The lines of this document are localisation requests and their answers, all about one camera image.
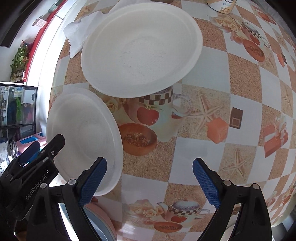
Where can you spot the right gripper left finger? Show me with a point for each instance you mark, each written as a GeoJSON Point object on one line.
{"type": "Point", "coordinates": [79, 194]}

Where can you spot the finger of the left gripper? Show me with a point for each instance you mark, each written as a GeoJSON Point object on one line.
{"type": "Point", "coordinates": [53, 147]}
{"type": "Point", "coordinates": [29, 154]}

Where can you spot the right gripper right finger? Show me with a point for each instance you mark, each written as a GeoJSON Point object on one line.
{"type": "Point", "coordinates": [222, 194]}

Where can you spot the white foam plate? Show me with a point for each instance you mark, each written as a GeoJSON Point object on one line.
{"type": "Point", "coordinates": [90, 131]}
{"type": "Point", "coordinates": [141, 49]}

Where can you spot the pink plastic stool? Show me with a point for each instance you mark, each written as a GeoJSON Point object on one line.
{"type": "Point", "coordinates": [24, 143]}

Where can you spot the pink plastic bowl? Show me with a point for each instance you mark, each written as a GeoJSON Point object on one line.
{"type": "Point", "coordinates": [100, 213]}

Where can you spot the blue plastic bowl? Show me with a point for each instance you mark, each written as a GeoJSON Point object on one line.
{"type": "Point", "coordinates": [100, 228]}

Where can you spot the glass display cabinet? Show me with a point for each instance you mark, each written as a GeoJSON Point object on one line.
{"type": "Point", "coordinates": [18, 111]}

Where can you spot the patterned tablecloth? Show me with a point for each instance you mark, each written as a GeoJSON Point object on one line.
{"type": "Point", "coordinates": [235, 110]}

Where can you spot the potted green plant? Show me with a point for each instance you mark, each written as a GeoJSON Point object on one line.
{"type": "Point", "coordinates": [19, 62]}

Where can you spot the white paper napkin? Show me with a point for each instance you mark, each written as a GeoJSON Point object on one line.
{"type": "Point", "coordinates": [78, 31]}

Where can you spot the starbucks paper cup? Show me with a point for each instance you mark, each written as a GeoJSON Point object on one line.
{"type": "Point", "coordinates": [222, 6]}

